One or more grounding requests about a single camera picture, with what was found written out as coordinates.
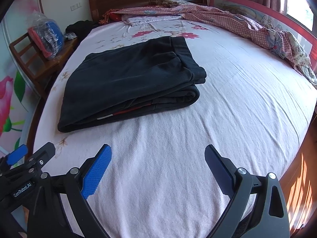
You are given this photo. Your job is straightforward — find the red bed guard rail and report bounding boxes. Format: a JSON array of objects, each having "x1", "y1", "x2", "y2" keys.
[{"x1": 209, "y1": 0, "x2": 316, "y2": 71}]

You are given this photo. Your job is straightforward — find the wooden bedside stool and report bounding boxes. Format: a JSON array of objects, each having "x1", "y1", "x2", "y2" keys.
[{"x1": 9, "y1": 33, "x2": 78, "y2": 99}]

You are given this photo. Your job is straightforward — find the window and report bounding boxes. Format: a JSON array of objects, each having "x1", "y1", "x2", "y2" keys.
[{"x1": 281, "y1": 0, "x2": 314, "y2": 31}]

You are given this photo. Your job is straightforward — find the pink patterned quilt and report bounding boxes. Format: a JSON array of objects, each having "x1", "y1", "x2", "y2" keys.
[{"x1": 99, "y1": 0, "x2": 316, "y2": 87}]

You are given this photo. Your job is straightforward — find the dark navy pants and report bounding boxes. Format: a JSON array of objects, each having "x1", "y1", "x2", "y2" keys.
[{"x1": 57, "y1": 36, "x2": 207, "y2": 133}]

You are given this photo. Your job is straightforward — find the white wall socket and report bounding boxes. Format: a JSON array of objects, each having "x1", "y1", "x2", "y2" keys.
[{"x1": 70, "y1": 3, "x2": 81, "y2": 11}]

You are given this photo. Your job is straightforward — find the white bed sheet mattress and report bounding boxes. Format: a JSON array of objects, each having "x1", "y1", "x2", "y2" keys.
[{"x1": 34, "y1": 20, "x2": 316, "y2": 237}]

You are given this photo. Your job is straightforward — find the black clothing heap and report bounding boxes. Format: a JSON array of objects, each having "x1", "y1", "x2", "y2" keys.
[{"x1": 66, "y1": 20, "x2": 100, "y2": 42}]

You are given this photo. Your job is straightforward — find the floral wardrobe door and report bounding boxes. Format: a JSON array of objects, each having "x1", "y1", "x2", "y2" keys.
[{"x1": 1, "y1": 0, "x2": 40, "y2": 157}]

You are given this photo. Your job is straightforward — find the blue red bagged clothes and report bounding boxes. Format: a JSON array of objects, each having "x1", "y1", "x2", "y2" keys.
[{"x1": 27, "y1": 11, "x2": 64, "y2": 60}]

